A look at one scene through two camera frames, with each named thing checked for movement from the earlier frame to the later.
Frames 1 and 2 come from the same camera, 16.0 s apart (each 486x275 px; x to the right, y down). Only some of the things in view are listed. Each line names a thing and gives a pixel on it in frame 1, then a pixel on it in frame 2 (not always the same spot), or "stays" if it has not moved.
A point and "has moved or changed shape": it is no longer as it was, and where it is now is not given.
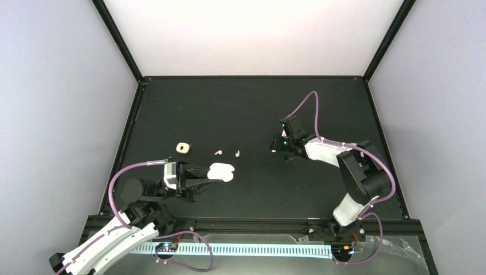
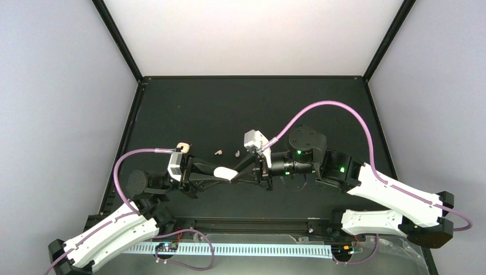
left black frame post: x=117 y=35 stays
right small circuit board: x=342 y=251 stays
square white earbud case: x=183 y=148 stays
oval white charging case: x=220 y=171 has moved or changed shape
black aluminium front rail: x=270 y=225 stays
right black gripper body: x=282 y=146 -> x=260 y=164
